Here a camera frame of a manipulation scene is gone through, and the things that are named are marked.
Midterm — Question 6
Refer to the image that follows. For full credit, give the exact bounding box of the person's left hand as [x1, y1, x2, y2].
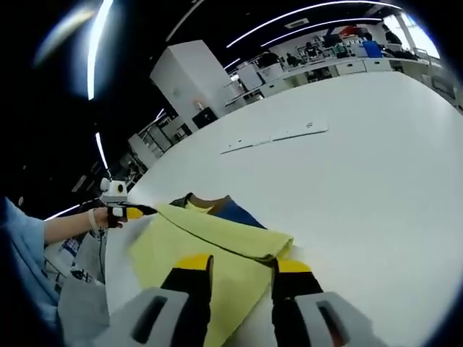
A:
[95, 206, 124, 230]

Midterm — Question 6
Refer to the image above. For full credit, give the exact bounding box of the short curved ceiling light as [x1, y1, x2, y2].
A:
[260, 17, 383, 48]

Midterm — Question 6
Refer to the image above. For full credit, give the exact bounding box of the long curved ceiling light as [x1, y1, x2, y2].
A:
[226, 0, 402, 48]

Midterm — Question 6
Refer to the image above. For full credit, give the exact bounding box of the yellow navy grey garment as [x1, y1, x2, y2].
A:
[129, 192, 295, 346]

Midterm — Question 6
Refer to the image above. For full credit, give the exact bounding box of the blue plastic bin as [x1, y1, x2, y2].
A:
[362, 40, 383, 58]

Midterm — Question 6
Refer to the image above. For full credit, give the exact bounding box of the metal storage shelf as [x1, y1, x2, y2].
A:
[128, 122, 173, 163]

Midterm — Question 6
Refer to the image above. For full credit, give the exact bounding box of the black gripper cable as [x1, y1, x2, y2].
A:
[92, 226, 109, 286]

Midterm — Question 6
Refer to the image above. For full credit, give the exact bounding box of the black small cabinet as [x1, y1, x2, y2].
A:
[192, 107, 219, 129]

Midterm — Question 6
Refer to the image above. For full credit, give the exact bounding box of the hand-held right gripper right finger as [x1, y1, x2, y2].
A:
[270, 258, 385, 347]

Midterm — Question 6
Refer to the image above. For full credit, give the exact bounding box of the long white workbench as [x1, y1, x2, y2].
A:
[224, 53, 442, 108]

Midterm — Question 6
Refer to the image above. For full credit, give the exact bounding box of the white drawer cabinet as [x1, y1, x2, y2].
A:
[334, 59, 391, 77]

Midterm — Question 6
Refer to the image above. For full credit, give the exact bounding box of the white standing panel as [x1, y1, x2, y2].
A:
[238, 64, 263, 91]

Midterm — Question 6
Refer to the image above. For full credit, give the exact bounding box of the white table cable cover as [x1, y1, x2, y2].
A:
[219, 121, 329, 155]

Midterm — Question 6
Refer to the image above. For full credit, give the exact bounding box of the small ceiling light strip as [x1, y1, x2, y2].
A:
[43, 204, 82, 221]
[95, 132, 109, 169]

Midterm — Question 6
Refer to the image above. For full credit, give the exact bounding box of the person in light blue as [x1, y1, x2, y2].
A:
[0, 197, 61, 326]

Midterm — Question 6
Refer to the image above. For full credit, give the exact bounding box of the wide bright ceiling light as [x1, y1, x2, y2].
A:
[86, 0, 115, 100]

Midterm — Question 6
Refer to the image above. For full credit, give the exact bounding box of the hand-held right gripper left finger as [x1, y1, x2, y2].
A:
[108, 253, 215, 347]

